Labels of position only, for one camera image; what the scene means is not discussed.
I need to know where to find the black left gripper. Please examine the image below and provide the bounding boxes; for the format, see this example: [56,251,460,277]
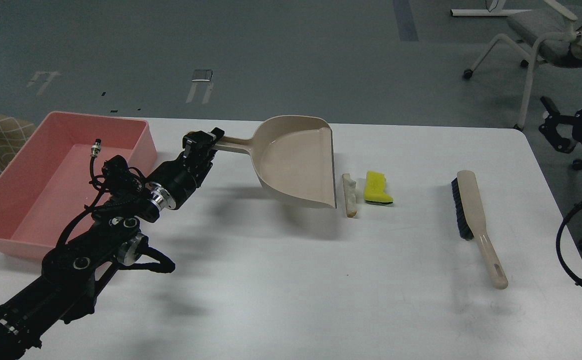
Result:
[147,127,225,210]

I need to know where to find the beige plastic dustpan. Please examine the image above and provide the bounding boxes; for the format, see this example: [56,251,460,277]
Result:
[213,115,337,208]

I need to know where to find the white bread slice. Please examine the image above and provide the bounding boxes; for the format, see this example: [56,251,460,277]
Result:
[342,173,357,218]

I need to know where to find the beige hand brush black bristles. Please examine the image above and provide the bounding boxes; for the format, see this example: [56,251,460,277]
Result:
[451,170,509,290]

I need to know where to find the yellow sponge piece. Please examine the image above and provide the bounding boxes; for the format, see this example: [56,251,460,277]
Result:
[363,170,394,205]

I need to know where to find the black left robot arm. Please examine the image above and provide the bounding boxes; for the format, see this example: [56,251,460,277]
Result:
[0,128,225,360]

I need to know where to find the pink plastic bin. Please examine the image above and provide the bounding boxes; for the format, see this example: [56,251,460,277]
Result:
[0,111,157,260]

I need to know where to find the white desk base bar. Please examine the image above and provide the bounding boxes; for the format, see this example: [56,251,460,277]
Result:
[449,9,529,18]

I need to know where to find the white frame grey chair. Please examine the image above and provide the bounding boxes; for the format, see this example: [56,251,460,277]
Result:
[463,0,582,132]

